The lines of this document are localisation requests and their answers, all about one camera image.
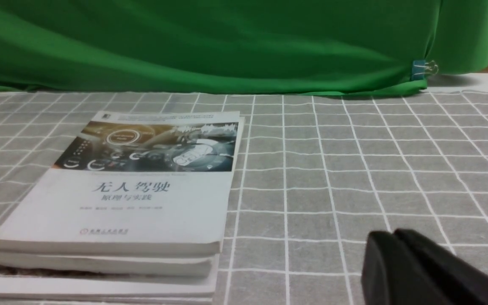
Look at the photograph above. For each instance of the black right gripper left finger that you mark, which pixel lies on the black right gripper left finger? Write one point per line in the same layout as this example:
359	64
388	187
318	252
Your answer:
391	275

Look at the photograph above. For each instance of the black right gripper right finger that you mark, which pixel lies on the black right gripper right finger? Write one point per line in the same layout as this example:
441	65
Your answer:
459	281

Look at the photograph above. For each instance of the grey checkered tablecloth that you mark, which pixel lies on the grey checkered tablecloth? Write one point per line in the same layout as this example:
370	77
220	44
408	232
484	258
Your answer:
314	176

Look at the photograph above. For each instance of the blue binder clip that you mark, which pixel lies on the blue binder clip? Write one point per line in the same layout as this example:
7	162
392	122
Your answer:
422	69

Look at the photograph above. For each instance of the green backdrop cloth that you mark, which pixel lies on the green backdrop cloth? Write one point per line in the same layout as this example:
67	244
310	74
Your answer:
319	47

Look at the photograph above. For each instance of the white top book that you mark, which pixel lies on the white top book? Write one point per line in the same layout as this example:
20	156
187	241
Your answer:
133	184

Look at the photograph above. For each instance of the white book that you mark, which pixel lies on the white book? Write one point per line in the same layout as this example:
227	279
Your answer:
195	266
133	184

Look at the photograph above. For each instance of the white middle book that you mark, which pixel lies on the white middle book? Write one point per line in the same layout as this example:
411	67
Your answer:
195	266

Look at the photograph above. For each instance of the bottom magazine book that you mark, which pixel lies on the bottom magazine book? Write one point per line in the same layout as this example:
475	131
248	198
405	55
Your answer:
29	284

